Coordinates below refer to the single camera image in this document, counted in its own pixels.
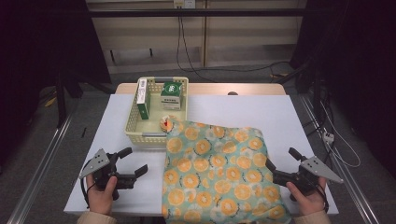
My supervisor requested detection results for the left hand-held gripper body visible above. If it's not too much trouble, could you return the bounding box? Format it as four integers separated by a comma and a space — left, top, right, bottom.
78, 148, 136, 201

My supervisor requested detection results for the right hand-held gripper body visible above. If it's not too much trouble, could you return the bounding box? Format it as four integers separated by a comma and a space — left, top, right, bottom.
272, 156, 345, 202

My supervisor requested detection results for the cream plastic basket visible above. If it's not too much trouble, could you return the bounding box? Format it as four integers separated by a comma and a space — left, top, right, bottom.
124, 77, 190, 146

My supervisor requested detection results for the round orange snack packet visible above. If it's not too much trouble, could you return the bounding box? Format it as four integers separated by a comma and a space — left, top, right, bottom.
159, 115, 176, 133

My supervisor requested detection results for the orange print fabric bag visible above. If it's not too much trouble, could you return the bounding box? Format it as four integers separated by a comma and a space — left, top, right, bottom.
161, 119, 292, 224

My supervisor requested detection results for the tall green white box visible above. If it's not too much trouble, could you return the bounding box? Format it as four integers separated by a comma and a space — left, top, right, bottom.
135, 77, 152, 120

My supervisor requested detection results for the square green white box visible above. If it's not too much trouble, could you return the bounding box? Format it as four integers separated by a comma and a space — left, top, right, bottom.
160, 81, 184, 110

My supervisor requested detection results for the person's right hand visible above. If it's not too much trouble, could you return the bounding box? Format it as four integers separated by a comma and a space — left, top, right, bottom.
286, 177, 327, 217

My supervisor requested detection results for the person's left hand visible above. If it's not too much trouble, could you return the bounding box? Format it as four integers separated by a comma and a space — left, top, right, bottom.
86, 175, 118, 217

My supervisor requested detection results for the white board sheet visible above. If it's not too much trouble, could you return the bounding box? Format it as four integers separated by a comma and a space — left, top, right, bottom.
64, 93, 340, 217

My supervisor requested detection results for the white power strip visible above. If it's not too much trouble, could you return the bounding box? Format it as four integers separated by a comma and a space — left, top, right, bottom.
321, 131, 335, 145

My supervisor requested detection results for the black metal stand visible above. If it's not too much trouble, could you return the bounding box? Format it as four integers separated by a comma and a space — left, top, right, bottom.
312, 68, 322, 125
55, 71, 68, 129

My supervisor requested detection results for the dark curtain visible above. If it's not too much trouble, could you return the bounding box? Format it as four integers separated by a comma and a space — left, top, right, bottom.
0, 0, 112, 162
290, 0, 396, 178

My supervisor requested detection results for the left hand-held gripper black cable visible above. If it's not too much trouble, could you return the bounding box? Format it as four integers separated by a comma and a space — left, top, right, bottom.
79, 178, 95, 209

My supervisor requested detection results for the hand-held gripper black cable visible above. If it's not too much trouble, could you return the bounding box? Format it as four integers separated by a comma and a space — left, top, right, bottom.
314, 183, 330, 214
79, 178, 95, 209

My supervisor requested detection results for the right hand-held gripper black cable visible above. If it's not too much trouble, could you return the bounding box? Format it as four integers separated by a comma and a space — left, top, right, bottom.
314, 183, 330, 214

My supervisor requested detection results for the aluminium rail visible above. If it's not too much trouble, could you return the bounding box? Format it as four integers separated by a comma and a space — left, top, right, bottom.
300, 94, 381, 224
6, 115, 74, 224

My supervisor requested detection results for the white cable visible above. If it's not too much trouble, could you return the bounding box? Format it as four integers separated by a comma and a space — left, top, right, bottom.
320, 101, 362, 169

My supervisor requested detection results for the black hanging cable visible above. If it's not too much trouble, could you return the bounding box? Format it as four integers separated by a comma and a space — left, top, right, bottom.
176, 15, 219, 83
179, 15, 292, 73

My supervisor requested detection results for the white wall socket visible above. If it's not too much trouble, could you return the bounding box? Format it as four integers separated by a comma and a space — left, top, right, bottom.
173, 0, 196, 9

